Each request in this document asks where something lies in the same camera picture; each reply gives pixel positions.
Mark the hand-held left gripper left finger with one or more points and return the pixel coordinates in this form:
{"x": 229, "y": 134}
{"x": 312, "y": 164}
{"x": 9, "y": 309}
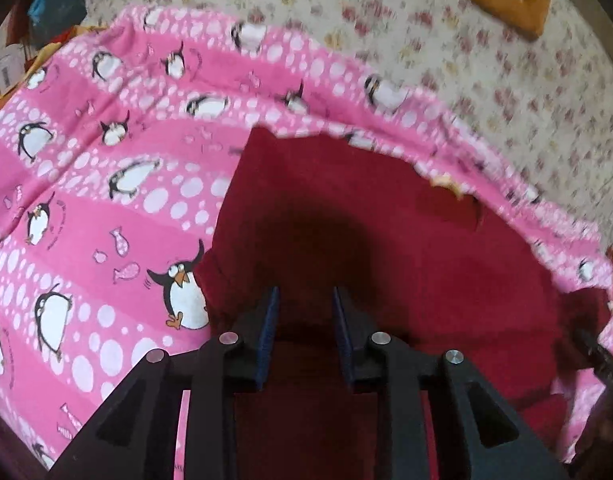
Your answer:
{"x": 267, "y": 340}

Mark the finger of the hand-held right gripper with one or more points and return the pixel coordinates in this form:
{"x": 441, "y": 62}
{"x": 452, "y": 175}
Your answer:
{"x": 603, "y": 362}

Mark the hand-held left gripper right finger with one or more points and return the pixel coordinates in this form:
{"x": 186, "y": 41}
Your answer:
{"x": 345, "y": 340}

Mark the dark red garment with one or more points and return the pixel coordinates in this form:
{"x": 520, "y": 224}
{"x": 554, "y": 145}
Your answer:
{"x": 361, "y": 200}

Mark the pink penguin print blanket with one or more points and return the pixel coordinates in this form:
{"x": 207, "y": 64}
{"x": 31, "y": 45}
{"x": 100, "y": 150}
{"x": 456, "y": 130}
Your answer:
{"x": 86, "y": 210}

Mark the floral bed sheet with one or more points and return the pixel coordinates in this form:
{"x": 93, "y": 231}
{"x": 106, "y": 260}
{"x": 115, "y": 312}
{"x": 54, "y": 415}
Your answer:
{"x": 436, "y": 70}

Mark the blue plastic bag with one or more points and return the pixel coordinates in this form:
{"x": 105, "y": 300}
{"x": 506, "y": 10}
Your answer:
{"x": 56, "y": 2}

